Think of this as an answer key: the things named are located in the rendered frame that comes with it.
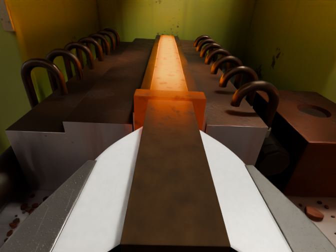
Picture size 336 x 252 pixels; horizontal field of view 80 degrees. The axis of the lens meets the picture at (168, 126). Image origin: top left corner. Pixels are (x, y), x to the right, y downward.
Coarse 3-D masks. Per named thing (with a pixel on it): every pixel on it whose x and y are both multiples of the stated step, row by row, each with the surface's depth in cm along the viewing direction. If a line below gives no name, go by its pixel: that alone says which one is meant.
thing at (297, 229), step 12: (252, 168) 9; (264, 180) 8; (264, 192) 7; (276, 192) 7; (276, 204) 7; (288, 204) 7; (276, 216) 7; (288, 216) 7; (300, 216) 7; (288, 228) 6; (300, 228) 6; (312, 228) 6; (288, 240) 6; (300, 240) 6; (312, 240) 6; (324, 240) 6
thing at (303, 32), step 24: (264, 0) 48; (288, 0) 38; (312, 0) 32; (264, 24) 47; (288, 24) 38; (312, 24) 32; (264, 48) 47; (288, 48) 38; (312, 48) 32; (264, 72) 46; (288, 72) 37; (312, 72) 31
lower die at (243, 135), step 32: (96, 64) 32; (128, 64) 29; (192, 64) 30; (64, 96) 21; (96, 96) 19; (128, 96) 19; (224, 96) 20; (32, 128) 16; (64, 128) 15; (96, 128) 15; (128, 128) 15; (224, 128) 15; (256, 128) 15; (32, 160) 17; (64, 160) 17
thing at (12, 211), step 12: (240, 84) 47; (24, 192) 18; (36, 192) 18; (48, 192) 18; (12, 204) 17; (312, 204) 19; (324, 204) 19; (0, 216) 16; (12, 216) 16; (24, 216) 16; (324, 216) 18; (0, 228) 15; (12, 228) 15; (324, 228) 17; (0, 240) 15
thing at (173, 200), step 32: (160, 64) 22; (160, 96) 13; (192, 96) 13; (160, 128) 10; (192, 128) 10; (160, 160) 8; (192, 160) 8; (160, 192) 6; (192, 192) 6; (128, 224) 5; (160, 224) 5; (192, 224) 6; (224, 224) 6
